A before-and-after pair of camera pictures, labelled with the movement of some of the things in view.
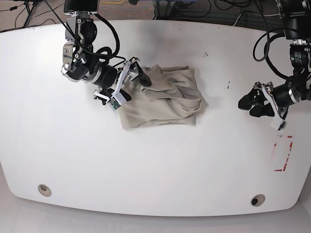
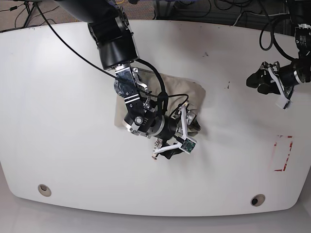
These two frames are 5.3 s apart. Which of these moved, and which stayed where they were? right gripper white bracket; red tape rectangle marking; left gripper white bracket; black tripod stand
Moved: left gripper white bracket; right gripper white bracket
Stayed: black tripod stand; red tape rectangle marking
